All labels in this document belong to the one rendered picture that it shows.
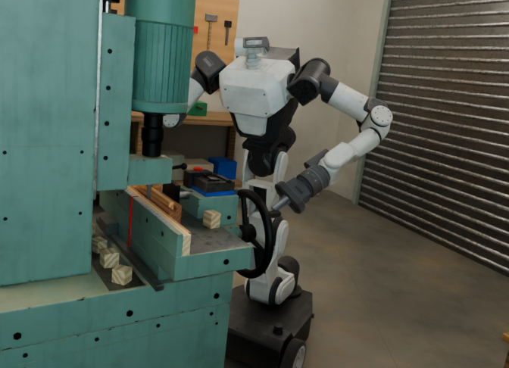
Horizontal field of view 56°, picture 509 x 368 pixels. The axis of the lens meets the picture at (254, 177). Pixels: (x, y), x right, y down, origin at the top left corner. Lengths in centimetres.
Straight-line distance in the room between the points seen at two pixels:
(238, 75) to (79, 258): 92
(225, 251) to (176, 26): 56
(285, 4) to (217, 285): 416
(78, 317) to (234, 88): 101
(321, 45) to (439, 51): 138
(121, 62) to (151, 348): 70
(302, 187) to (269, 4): 370
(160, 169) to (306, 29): 413
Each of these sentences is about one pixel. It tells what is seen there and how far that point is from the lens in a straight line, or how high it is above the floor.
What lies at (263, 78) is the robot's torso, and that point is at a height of 130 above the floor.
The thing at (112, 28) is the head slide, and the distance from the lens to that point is 119.
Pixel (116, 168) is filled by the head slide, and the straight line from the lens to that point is 123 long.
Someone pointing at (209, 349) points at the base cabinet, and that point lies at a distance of 138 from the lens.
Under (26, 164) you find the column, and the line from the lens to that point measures 113.
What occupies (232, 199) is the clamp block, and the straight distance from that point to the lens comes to 141.
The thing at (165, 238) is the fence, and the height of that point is 92.
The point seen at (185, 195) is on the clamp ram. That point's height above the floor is 95.
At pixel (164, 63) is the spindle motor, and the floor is 132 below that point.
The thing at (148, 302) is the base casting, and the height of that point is 76.
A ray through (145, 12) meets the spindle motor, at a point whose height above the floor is 143.
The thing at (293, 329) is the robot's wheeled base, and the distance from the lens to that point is 234.
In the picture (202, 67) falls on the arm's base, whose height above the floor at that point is 131.
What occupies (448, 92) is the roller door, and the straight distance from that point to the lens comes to 445.
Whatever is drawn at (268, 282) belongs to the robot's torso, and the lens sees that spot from 229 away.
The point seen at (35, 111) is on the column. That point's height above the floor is 120.
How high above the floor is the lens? 134
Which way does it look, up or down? 13 degrees down
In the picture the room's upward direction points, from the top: 6 degrees clockwise
